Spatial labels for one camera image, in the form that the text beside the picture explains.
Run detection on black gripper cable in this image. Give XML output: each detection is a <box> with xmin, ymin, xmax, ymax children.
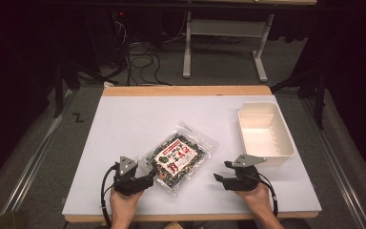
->
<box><xmin>100</xmin><ymin>162</ymin><xmax>120</xmax><ymax>229</ymax></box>
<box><xmin>256</xmin><ymin>172</ymin><xmax>279</xmax><ymax>219</ymax></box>

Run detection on wooden table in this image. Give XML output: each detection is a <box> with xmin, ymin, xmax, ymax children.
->
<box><xmin>61</xmin><ymin>84</ymin><xmax>323</xmax><ymax>223</ymax></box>

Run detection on white plastic bin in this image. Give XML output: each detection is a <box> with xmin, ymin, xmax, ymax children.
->
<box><xmin>236</xmin><ymin>101</ymin><xmax>296</xmax><ymax>167</ymax></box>

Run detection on white table mat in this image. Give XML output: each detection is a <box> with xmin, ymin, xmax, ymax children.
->
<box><xmin>61</xmin><ymin>94</ymin><xmax>323</xmax><ymax>217</ymax></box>

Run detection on black metal stand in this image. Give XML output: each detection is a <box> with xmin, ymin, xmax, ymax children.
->
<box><xmin>52</xmin><ymin>59</ymin><xmax>82</xmax><ymax>119</ymax></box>
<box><xmin>269</xmin><ymin>65</ymin><xmax>328</xmax><ymax>131</ymax></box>

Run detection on person's right hand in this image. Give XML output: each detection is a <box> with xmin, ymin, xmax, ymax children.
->
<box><xmin>234</xmin><ymin>182</ymin><xmax>273</xmax><ymax>219</ymax></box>

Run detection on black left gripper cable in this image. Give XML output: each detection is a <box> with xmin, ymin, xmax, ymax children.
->
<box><xmin>100</xmin><ymin>162</ymin><xmax>120</xmax><ymax>229</ymax></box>

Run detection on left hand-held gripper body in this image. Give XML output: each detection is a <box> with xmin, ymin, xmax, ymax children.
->
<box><xmin>112</xmin><ymin>155</ymin><xmax>150</xmax><ymax>197</ymax></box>

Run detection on person's left hand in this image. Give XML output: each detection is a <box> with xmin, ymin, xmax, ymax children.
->
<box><xmin>109</xmin><ymin>186</ymin><xmax>145</xmax><ymax>221</ymax></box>

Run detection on metal floor rail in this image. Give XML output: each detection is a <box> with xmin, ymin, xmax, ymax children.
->
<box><xmin>299</xmin><ymin>97</ymin><xmax>366</xmax><ymax>229</ymax></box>
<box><xmin>0</xmin><ymin>89</ymin><xmax>74</xmax><ymax>218</ymax></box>

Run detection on black floor cable loops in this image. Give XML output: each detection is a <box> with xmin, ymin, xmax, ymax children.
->
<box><xmin>124</xmin><ymin>41</ymin><xmax>173</xmax><ymax>87</ymax></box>

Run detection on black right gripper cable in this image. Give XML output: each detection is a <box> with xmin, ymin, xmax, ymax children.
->
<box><xmin>256</xmin><ymin>172</ymin><xmax>279</xmax><ymax>219</ymax></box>

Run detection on white metal desk frame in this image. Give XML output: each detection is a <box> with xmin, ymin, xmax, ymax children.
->
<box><xmin>182</xmin><ymin>0</ymin><xmax>318</xmax><ymax>84</ymax></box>

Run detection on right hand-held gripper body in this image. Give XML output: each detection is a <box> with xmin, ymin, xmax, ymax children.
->
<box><xmin>231</xmin><ymin>154</ymin><xmax>268</xmax><ymax>192</ymax></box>

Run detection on clear bag of mixed beans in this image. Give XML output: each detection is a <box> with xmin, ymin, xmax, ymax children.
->
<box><xmin>138</xmin><ymin>121</ymin><xmax>219</xmax><ymax>197</ymax></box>

